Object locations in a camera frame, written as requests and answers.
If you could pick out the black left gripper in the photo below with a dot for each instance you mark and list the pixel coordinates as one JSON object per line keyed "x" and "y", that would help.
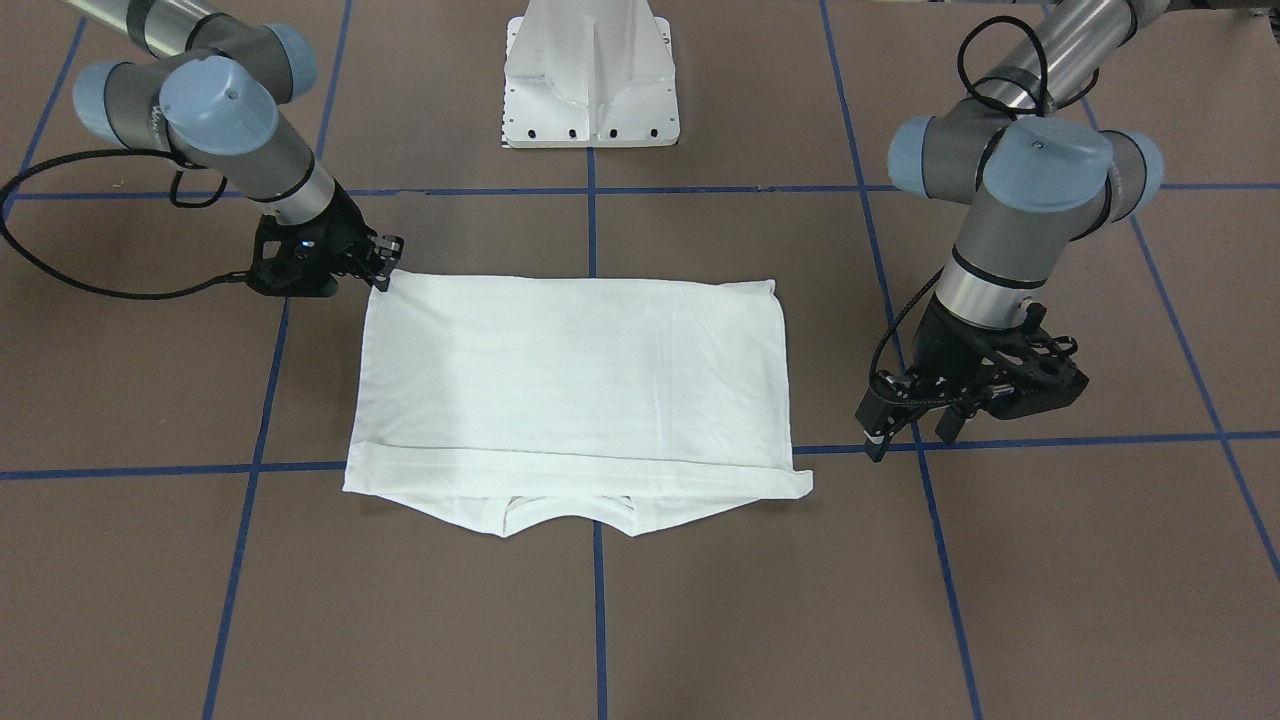
{"x": 938, "y": 342}

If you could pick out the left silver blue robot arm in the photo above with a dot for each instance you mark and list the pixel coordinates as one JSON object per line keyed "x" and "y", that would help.
{"x": 1031, "y": 183}

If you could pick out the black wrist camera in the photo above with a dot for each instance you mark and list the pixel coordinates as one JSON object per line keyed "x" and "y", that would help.
{"x": 292, "y": 269}
{"x": 1035, "y": 374}

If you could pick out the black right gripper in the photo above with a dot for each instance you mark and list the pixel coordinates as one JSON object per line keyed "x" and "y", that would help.
{"x": 345, "y": 228}

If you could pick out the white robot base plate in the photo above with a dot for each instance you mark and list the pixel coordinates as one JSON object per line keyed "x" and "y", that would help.
{"x": 532, "y": 119}

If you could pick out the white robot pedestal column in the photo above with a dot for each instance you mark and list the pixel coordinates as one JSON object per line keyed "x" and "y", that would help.
{"x": 588, "y": 54}

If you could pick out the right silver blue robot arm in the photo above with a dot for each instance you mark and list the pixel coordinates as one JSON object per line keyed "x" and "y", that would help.
{"x": 211, "y": 97}

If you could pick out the white long-sleeve printed shirt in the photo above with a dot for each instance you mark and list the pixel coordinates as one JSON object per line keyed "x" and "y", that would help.
{"x": 497, "y": 403}

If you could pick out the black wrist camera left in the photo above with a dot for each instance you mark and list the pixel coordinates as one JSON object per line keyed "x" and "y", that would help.
{"x": 1035, "y": 374}

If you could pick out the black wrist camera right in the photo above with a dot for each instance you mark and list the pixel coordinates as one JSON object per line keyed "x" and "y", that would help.
{"x": 292, "y": 269}

